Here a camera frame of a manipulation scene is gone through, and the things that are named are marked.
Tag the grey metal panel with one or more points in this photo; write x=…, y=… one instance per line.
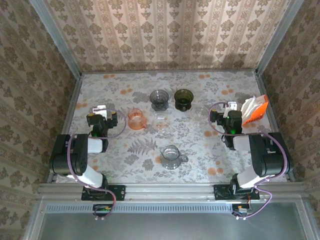
x=175, y=225

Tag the clear glass coffee server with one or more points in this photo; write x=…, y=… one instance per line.
x=198, y=113

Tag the floral tablecloth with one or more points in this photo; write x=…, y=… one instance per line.
x=150, y=87

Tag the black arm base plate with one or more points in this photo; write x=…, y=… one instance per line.
x=220, y=193
x=120, y=192

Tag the orange white filter package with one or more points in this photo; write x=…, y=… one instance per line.
x=256, y=112

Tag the smoke grey plastic dripper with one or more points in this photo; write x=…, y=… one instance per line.
x=159, y=98

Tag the thin aluminium table rail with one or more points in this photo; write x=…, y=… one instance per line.
x=170, y=71

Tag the long aluminium base rail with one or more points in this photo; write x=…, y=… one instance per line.
x=170, y=191

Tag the clear plastic dripper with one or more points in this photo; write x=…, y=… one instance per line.
x=161, y=121

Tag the orange glass coffee server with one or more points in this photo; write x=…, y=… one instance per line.
x=135, y=120

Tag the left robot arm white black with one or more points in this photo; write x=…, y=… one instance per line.
x=75, y=155

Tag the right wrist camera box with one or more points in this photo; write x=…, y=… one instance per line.
x=230, y=106

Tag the aluminium side rail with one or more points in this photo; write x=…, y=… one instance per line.
x=268, y=107
x=67, y=120

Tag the aluminium frame post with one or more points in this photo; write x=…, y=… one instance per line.
x=277, y=37
x=57, y=40

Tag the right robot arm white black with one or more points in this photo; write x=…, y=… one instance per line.
x=267, y=157

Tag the dark green plastic dripper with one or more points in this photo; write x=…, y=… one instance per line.
x=183, y=97

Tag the grey glass coffee server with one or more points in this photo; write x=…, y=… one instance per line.
x=171, y=157

